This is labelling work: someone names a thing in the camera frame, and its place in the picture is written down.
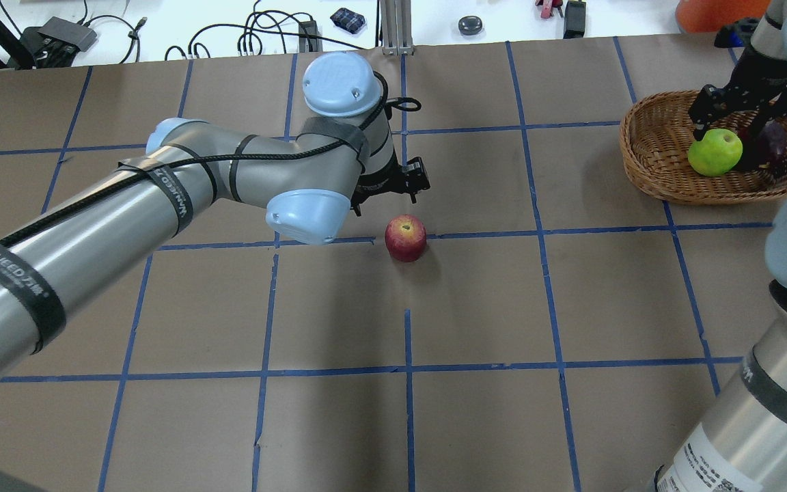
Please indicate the dark blue small pouch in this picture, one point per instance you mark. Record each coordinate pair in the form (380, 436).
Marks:
(348, 20)

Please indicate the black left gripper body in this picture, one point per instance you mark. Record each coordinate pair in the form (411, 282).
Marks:
(376, 184)

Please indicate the black power adapter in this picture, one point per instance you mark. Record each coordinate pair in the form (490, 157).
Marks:
(575, 19)

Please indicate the aluminium frame post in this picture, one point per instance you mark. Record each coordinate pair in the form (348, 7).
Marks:
(396, 36)

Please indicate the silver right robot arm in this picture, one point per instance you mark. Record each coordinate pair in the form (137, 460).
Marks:
(740, 443)

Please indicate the red yellow apple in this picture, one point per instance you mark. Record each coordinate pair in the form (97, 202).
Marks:
(406, 238)

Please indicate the orange cylinder container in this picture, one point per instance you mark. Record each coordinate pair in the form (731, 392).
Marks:
(710, 16)

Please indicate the red small device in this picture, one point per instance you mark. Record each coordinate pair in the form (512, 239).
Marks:
(549, 8)

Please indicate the dark round mouse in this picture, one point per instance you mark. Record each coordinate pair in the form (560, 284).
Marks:
(470, 25)

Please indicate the green apple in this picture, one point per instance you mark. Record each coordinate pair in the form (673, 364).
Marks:
(717, 153)

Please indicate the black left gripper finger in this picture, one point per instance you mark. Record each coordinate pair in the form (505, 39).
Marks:
(414, 178)

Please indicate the dark red apple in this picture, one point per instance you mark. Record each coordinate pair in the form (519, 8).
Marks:
(766, 152)

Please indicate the wicker basket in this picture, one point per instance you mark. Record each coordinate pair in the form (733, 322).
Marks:
(655, 135)

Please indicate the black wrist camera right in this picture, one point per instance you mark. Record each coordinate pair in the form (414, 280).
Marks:
(736, 34)

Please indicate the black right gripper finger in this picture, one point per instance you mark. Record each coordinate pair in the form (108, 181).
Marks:
(773, 110)
(711, 104)

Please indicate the grey usb hub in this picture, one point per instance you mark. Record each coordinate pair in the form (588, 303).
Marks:
(57, 42)

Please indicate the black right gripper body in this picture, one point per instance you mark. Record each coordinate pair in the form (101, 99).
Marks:
(753, 76)

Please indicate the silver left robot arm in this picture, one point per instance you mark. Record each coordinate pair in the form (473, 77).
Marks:
(53, 267)

